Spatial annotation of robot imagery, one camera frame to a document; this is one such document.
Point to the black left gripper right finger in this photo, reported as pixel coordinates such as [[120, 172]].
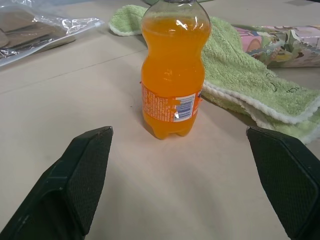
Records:
[[287, 180]]

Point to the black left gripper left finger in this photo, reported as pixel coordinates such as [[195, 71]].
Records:
[[75, 180]]

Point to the green fluffy towel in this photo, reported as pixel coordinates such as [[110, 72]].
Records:
[[250, 75]]

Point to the colourful cartoon print package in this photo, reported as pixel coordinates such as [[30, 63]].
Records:
[[280, 45]]

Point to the orange soda bottle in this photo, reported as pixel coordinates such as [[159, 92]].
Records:
[[172, 75]]

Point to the clear bag of brown pieces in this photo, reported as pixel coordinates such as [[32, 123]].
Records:
[[32, 32]]

